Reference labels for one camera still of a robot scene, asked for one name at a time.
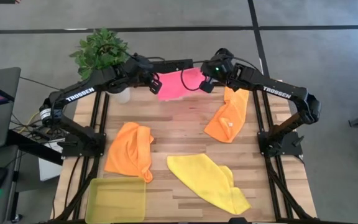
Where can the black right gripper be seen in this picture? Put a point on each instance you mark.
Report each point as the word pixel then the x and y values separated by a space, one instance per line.
pixel 217 67

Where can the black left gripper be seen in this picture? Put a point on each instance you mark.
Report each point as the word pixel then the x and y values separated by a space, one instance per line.
pixel 138 70

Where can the pink microfiber towel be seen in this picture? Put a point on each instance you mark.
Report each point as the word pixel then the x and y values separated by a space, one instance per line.
pixel 176 85

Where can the orange microfiber towel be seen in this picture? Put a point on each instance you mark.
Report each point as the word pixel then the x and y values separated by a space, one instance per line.
pixel 228 118
pixel 129 152

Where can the yellow microfiber towel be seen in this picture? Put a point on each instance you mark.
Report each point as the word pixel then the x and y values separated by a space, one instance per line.
pixel 204 177

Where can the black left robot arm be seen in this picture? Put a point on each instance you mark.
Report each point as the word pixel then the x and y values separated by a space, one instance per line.
pixel 79 93

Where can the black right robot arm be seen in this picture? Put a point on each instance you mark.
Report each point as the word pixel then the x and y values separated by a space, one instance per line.
pixel 275 90

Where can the white plant pot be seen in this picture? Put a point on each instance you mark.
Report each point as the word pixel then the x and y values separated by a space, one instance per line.
pixel 123 96

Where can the black perforated crate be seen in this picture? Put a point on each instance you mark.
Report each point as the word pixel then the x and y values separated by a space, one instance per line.
pixel 172 66

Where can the green leafy plant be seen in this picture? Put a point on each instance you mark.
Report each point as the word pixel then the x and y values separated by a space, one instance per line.
pixel 99 51

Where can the yellow translucent plastic tray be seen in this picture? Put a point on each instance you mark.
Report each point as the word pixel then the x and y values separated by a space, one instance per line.
pixel 117 200

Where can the desk monitor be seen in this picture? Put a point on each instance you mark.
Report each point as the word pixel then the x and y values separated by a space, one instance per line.
pixel 5 84

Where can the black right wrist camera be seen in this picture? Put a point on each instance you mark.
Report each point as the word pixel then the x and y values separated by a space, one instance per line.
pixel 206 85

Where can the black aluminium table frame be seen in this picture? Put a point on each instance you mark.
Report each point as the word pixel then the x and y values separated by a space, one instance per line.
pixel 105 121

